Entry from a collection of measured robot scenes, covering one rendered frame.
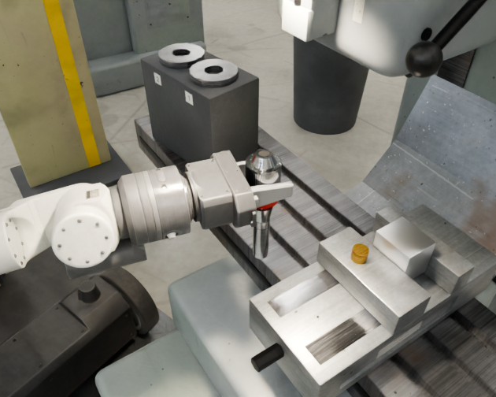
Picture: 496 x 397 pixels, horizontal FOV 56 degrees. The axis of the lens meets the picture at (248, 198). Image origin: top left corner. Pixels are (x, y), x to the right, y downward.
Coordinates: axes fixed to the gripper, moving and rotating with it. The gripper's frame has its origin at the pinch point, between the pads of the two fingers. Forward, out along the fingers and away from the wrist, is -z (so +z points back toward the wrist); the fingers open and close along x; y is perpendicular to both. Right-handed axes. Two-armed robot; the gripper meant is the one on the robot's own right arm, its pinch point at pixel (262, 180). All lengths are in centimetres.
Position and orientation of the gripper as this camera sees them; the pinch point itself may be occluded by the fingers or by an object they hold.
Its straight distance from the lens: 62.1
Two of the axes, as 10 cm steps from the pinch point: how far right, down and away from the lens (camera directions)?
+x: -3.4, -6.2, 7.1
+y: -0.1, 7.5, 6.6
